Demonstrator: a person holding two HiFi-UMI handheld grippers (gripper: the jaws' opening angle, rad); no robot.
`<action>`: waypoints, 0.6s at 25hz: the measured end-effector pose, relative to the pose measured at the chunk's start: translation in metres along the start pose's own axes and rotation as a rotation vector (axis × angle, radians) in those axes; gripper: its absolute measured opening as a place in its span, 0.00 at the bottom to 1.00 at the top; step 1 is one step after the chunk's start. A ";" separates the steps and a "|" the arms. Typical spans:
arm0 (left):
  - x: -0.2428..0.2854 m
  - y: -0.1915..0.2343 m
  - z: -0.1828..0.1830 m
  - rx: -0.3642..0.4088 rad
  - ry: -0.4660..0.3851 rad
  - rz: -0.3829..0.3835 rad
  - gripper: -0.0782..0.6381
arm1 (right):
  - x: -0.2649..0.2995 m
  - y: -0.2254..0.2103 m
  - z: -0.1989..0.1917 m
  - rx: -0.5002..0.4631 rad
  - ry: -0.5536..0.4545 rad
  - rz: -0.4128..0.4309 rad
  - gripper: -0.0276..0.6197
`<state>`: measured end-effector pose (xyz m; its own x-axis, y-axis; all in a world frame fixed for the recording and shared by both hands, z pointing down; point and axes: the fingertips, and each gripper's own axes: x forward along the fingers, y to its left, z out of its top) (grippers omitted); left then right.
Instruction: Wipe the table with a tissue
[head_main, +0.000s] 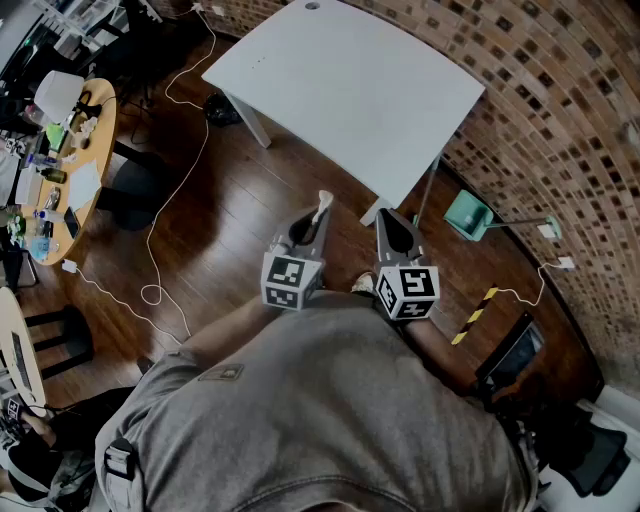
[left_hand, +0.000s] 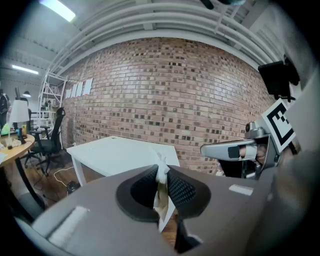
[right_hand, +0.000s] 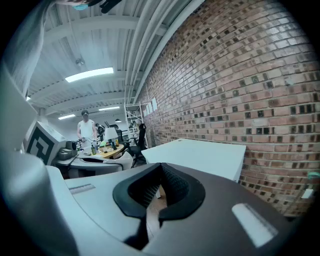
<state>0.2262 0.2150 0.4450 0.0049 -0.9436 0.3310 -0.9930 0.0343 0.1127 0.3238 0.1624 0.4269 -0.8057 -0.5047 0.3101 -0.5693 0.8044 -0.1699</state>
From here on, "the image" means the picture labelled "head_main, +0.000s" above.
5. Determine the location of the white box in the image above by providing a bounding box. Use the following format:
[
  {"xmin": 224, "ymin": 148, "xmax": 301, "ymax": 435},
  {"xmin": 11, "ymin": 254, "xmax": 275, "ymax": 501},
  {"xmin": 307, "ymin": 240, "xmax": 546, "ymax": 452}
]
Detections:
[{"xmin": 14, "ymin": 167, "xmax": 44, "ymax": 206}]

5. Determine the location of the thin white cable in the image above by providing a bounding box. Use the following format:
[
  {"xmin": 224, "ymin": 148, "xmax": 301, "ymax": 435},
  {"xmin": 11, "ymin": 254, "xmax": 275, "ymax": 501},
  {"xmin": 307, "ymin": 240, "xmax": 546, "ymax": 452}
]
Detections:
[{"xmin": 497, "ymin": 260, "xmax": 564, "ymax": 307}]

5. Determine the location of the round wooden table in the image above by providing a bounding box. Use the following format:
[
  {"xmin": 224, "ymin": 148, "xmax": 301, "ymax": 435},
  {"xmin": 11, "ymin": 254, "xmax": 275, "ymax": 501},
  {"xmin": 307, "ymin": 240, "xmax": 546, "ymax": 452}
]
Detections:
[{"xmin": 9, "ymin": 77, "xmax": 119, "ymax": 266}]

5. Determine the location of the long white floor cable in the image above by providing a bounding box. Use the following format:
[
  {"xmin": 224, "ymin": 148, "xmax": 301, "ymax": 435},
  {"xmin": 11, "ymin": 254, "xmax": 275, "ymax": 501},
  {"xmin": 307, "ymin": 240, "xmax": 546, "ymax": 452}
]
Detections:
[{"xmin": 74, "ymin": 2, "xmax": 219, "ymax": 347}]

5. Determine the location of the small white object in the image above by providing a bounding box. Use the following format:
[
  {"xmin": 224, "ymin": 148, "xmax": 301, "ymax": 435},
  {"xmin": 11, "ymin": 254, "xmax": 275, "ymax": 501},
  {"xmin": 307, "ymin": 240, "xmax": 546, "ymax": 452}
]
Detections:
[{"xmin": 310, "ymin": 189, "xmax": 335, "ymax": 226}]

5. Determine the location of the person's right forearm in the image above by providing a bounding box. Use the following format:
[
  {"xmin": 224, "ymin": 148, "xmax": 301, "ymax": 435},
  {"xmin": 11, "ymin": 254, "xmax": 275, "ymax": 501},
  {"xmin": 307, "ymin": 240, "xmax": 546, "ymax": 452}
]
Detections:
[{"xmin": 403, "ymin": 315, "xmax": 479, "ymax": 399}]

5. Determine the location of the black office chair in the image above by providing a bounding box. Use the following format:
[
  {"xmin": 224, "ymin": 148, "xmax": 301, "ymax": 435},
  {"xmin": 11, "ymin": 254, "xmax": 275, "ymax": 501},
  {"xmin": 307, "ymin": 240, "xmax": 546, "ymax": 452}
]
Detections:
[{"xmin": 542, "ymin": 403, "xmax": 632, "ymax": 498}]

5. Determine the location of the black round stool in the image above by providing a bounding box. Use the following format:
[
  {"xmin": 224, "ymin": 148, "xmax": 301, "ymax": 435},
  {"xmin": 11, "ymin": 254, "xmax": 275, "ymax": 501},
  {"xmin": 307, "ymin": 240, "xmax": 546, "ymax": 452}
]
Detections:
[{"xmin": 94, "ymin": 142, "xmax": 167, "ymax": 232}]

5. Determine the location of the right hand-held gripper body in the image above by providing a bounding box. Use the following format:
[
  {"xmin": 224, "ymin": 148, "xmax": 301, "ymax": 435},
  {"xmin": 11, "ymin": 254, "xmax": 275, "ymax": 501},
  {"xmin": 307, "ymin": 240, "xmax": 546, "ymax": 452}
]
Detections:
[{"xmin": 374, "ymin": 244, "xmax": 442, "ymax": 321}]

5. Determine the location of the black lamp base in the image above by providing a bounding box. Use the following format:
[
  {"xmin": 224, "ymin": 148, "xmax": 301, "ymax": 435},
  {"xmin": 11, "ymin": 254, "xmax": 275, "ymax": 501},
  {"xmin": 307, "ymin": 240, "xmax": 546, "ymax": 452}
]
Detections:
[{"xmin": 73, "ymin": 89, "xmax": 104, "ymax": 116}]

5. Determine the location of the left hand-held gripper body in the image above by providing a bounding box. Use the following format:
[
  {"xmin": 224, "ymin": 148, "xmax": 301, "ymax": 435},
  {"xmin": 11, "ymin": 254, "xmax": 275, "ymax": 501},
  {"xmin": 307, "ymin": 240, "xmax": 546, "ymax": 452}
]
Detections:
[{"xmin": 260, "ymin": 233, "xmax": 329, "ymax": 312}]

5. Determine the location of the person's left forearm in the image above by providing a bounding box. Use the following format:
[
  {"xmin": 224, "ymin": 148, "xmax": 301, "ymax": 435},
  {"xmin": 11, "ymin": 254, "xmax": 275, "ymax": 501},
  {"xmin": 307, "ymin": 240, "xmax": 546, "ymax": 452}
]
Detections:
[{"xmin": 180, "ymin": 294, "xmax": 282, "ymax": 362}]

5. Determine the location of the green packet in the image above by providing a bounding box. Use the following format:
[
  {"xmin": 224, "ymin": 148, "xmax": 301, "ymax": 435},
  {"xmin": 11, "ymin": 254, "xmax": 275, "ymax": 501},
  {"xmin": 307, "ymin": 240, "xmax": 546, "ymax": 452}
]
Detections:
[{"xmin": 45, "ymin": 122, "xmax": 67, "ymax": 152}]

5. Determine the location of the small potted plant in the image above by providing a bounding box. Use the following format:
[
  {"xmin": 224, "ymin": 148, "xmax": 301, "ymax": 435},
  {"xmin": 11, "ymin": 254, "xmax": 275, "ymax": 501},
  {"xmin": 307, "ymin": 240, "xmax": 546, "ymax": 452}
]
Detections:
[{"xmin": 5, "ymin": 213, "xmax": 27, "ymax": 247}]

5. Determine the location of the white rectangular table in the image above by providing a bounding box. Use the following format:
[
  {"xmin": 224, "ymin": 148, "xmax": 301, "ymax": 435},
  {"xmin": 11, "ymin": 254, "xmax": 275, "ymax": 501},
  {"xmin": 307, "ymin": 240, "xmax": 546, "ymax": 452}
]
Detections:
[{"xmin": 200, "ymin": 0, "xmax": 487, "ymax": 211}]

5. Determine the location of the grey strap buckle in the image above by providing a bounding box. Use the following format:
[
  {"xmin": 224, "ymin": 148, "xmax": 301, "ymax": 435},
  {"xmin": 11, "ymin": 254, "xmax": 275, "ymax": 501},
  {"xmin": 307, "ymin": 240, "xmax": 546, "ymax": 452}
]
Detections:
[{"xmin": 102, "ymin": 437, "xmax": 140, "ymax": 485}]

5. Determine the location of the person's grey shirt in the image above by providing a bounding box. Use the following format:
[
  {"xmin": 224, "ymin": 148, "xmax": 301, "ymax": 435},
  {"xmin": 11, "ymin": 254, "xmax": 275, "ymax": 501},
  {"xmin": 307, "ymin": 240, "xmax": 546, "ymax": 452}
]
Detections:
[{"xmin": 93, "ymin": 291, "xmax": 540, "ymax": 512}]

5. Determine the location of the white table leg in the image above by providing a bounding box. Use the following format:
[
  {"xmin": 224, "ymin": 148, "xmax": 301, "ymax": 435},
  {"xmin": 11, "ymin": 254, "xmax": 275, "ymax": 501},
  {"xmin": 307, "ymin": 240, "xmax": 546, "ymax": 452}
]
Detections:
[
  {"xmin": 222, "ymin": 89, "xmax": 273, "ymax": 150},
  {"xmin": 358, "ymin": 196, "xmax": 397, "ymax": 229}
]

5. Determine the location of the white paper sheet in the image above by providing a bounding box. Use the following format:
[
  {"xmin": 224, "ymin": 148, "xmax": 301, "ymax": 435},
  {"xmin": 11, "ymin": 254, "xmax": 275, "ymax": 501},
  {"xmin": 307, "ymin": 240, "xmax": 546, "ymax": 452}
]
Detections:
[{"xmin": 66, "ymin": 158, "xmax": 104, "ymax": 212}]

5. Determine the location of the black flat screen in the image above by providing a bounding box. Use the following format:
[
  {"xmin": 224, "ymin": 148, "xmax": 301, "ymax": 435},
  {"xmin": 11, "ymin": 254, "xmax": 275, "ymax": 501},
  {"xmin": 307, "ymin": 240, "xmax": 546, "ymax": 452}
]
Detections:
[{"xmin": 473, "ymin": 309, "xmax": 547, "ymax": 397}]

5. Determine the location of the black smartphone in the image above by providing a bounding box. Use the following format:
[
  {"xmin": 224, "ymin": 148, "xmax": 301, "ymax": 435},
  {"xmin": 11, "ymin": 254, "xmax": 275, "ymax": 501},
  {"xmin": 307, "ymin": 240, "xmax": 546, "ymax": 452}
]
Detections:
[{"xmin": 62, "ymin": 206, "xmax": 82, "ymax": 239}]

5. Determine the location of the beige round table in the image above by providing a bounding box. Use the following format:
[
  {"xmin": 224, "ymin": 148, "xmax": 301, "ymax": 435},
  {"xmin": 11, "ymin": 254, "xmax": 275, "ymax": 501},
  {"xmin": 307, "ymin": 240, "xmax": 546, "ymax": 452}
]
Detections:
[{"xmin": 0, "ymin": 286, "xmax": 48, "ymax": 410}]

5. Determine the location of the blue plastic bottle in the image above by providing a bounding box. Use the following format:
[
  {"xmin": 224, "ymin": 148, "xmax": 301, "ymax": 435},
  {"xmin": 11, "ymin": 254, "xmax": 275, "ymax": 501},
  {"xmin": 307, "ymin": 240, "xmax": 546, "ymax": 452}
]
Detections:
[{"xmin": 29, "ymin": 234, "xmax": 62, "ymax": 262}]

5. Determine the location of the white lamp shade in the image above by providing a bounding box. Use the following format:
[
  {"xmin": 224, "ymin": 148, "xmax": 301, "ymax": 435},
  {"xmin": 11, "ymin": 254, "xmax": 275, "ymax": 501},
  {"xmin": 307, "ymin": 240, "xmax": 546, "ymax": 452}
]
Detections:
[{"xmin": 33, "ymin": 69, "xmax": 86, "ymax": 124}]

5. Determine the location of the green dustpan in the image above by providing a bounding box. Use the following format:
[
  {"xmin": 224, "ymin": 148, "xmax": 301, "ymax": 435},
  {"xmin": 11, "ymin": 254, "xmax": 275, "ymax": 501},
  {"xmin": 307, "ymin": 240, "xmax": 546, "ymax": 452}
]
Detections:
[{"xmin": 442, "ymin": 189, "xmax": 496, "ymax": 243}]

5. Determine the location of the yellow black tape strip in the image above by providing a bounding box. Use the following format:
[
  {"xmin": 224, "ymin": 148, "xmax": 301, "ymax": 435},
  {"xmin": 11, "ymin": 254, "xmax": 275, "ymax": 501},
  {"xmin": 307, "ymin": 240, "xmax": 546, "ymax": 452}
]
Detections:
[{"xmin": 450, "ymin": 285, "xmax": 501, "ymax": 347}]

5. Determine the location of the black cable bundle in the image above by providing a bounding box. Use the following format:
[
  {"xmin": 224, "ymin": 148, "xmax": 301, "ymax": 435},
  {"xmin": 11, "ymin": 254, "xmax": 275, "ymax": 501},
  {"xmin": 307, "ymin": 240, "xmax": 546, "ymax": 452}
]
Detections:
[{"xmin": 203, "ymin": 92, "xmax": 244, "ymax": 128}]

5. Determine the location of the person's right shoe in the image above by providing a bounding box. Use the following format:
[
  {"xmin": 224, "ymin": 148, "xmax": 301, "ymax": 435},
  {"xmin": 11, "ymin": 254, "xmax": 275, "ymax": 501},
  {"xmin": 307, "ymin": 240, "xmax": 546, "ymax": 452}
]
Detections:
[{"xmin": 350, "ymin": 271, "xmax": 379, "ymax": 297}]

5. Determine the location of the white shelf rack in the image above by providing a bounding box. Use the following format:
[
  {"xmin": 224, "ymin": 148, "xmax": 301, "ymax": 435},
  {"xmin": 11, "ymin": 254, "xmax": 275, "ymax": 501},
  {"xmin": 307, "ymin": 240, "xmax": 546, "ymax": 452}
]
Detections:
[{"xmin": 29, "ymin": 0, "xmax": 166, "ymax": 57}]

